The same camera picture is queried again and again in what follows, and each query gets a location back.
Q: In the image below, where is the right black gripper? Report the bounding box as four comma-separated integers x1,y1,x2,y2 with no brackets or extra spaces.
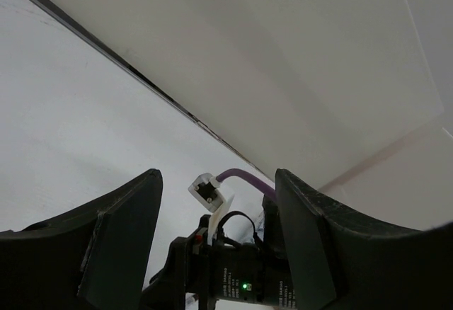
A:
141,196,294,309

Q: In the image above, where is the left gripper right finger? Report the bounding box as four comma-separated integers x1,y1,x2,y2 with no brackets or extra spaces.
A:
275,169,452,309

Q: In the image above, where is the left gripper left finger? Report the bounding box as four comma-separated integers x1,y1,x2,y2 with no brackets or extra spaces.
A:
1,169,163,309

